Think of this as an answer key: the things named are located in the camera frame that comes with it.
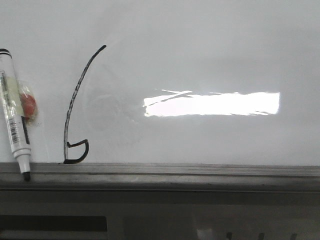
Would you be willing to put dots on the white black whiteboard marker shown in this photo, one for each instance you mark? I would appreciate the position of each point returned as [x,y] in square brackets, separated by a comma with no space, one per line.
[14,114]

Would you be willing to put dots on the white whiteboard with metal frame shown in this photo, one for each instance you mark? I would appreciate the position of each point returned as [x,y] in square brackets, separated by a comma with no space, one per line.
[167,94]

